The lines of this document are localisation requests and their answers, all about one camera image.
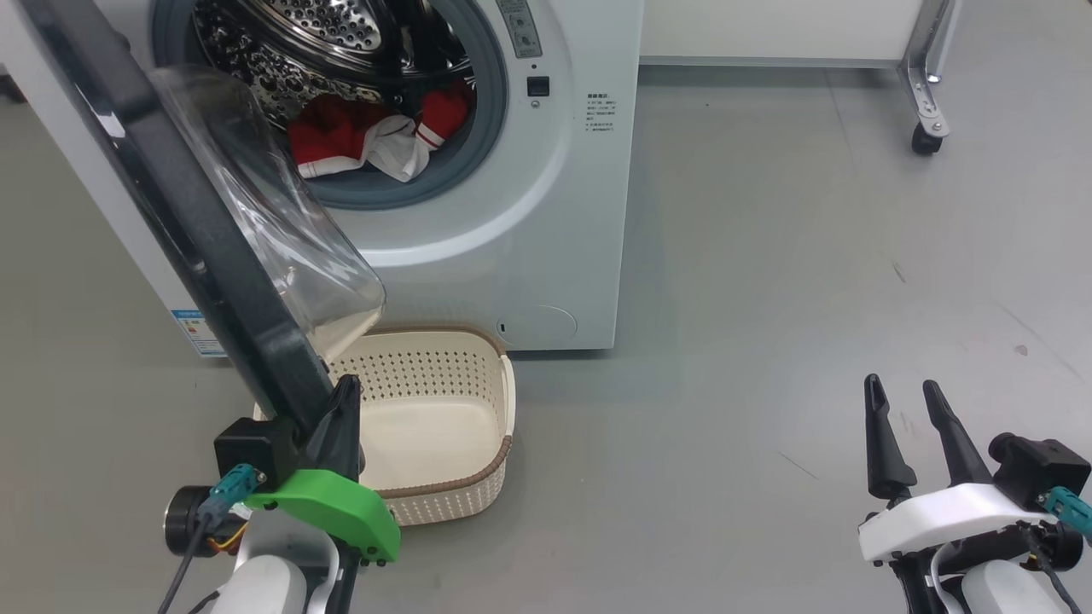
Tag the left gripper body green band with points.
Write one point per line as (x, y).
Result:
(341, 512)

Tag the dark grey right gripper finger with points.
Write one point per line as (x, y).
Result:
(960, 452)
(887, 460)

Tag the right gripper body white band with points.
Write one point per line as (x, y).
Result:
(947, 520)

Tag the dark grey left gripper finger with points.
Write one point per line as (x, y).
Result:
(337, 435)

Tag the washing machine glass door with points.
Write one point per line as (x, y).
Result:
(196, 222)

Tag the white garment with red sleeve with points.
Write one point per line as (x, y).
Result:
(397, 153)

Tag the red garment with white trim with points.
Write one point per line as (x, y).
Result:
(328, 128)

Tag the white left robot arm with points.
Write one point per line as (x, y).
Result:
(273, 588)

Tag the cream perforated laundry basket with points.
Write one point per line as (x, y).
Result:
(435, 426)

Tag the white front-load washing machine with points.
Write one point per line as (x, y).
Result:
(554, 256)

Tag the stainless steel washing machine drum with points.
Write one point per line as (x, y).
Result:
(281, 68)

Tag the blue energy label sticker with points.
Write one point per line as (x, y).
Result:
(194, 334)

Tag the round drain filter cover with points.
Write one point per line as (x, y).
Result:
(537, 325)

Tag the black caster wheel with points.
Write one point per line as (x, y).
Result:
(926, 141)

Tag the silver metal cart leg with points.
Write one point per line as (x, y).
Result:
(926, 77)

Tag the small black text label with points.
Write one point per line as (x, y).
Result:
(600, 113)

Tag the grey warning sticker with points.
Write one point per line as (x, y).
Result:
(519, 30)

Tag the white cart panel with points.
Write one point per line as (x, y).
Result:
(768, 30)

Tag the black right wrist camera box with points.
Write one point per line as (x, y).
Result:
(1036, 469)

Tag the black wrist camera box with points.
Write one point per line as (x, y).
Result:
(1036, 469)
(256, 448)

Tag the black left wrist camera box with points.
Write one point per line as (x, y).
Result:
(256, 448)

